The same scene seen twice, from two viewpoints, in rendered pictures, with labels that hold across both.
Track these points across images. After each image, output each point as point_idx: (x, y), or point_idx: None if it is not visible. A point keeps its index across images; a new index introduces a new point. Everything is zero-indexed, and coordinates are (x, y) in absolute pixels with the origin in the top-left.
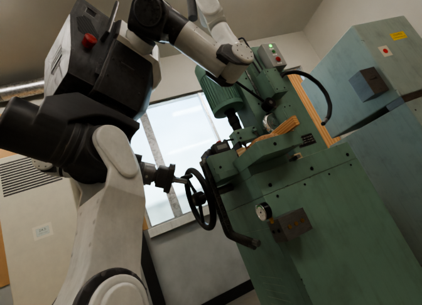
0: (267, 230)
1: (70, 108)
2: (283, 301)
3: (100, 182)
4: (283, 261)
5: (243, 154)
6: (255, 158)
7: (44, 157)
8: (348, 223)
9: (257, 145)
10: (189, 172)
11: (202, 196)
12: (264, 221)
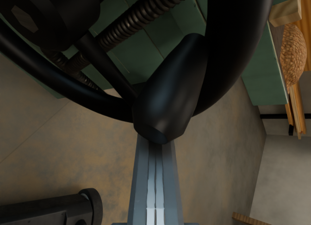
0: (118, 62)
1: None
2: (41, 54)
3: None
4: (97, 75)
5: (271, 58)
6: (251, 90)
7: None
8: None
9: (278, 104)
10: (215, 4)
11: (110, 83)
12: (129, 60)
